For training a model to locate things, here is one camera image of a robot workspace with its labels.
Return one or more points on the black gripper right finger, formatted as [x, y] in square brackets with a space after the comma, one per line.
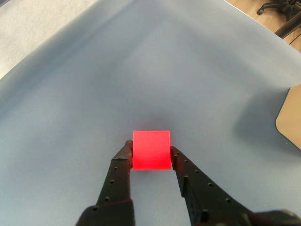
[202, 193]

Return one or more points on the red cube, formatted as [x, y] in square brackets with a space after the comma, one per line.
[151, 150]

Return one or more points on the beige square box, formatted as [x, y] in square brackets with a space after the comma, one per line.
[291, 117]

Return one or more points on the grey-blue table mat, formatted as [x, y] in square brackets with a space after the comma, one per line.
[141, 82]

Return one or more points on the black tripod stand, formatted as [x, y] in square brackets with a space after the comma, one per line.
[290, 24]

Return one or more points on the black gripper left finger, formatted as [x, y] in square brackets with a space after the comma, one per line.
[115, 183]

